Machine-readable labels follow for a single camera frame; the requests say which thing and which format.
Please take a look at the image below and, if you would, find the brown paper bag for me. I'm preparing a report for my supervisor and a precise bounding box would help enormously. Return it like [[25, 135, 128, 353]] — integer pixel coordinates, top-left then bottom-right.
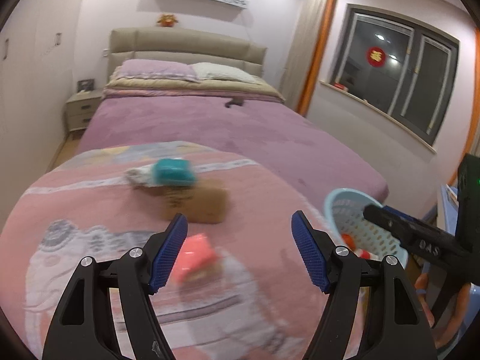
[[140, 178, 230, 224]]

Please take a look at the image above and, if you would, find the person's right hand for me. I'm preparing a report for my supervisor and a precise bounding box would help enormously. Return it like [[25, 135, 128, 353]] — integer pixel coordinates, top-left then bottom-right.
[[414, 272, 472, 350]]

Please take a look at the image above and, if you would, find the light blue perforated basket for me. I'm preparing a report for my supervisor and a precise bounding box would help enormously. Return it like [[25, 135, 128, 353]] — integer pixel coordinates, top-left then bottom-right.
[[324, 188, 408, 268]]

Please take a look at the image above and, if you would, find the pink quilted blanket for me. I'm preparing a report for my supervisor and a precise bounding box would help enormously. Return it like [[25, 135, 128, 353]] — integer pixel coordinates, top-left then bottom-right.
[[1, 142, 329, 359]]

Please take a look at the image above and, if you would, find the dark framed window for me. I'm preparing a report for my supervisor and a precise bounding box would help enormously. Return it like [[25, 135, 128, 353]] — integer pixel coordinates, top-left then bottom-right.
[[329, 6, 460, 145]]

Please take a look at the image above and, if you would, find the teal item in wrapper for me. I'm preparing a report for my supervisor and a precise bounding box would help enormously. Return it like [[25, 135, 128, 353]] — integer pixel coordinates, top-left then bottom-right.
[[124, 158, 197, 188]]

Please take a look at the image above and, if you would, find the red round window sticker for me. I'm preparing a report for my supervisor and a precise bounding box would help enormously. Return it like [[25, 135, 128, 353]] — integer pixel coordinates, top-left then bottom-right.
[[366, 46, 387, 68]]

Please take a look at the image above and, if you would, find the beige nightstand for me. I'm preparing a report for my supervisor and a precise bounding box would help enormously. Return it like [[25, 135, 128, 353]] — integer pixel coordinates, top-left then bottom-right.
[[65, 89, 103, 132]]

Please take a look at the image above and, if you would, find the dark object on bed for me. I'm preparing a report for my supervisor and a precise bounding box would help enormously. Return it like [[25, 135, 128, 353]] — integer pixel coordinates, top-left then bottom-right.
[[224, 97, 244, 108]]

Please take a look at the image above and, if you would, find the purple covered bed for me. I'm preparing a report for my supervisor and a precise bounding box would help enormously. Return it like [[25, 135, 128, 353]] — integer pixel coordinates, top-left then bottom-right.
[[78, 75, 389, 207]]

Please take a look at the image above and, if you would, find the orange beige curtain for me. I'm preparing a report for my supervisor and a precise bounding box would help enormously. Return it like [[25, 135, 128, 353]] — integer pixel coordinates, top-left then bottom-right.
[[280, 0, 336, 116]]

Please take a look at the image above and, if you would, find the purple pillow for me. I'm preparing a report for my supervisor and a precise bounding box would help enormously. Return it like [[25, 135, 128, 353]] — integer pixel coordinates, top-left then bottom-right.
[[112, 58, 199, 82]]

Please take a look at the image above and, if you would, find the white pillow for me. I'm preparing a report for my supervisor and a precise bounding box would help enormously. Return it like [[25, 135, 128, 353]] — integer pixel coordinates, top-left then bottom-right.
[[191, 63, 256, 84]]

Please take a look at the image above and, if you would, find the white wardrobe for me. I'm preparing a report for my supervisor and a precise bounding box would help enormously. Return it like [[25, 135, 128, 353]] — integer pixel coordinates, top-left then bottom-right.
[[1, 0, 82, 221]]

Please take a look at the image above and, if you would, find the beige padded headboard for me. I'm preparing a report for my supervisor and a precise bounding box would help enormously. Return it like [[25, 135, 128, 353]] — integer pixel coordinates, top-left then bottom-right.
[[106, 27, 267, 78]]

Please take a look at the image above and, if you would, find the orange plush decoration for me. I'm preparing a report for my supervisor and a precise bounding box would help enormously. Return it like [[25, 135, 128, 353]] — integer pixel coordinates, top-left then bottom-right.
[[156, 13, 178, 28]]

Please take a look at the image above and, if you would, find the small picture frame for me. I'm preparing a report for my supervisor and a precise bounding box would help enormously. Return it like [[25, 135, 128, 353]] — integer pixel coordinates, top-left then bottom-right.
[[76, 79, 95, 93]]

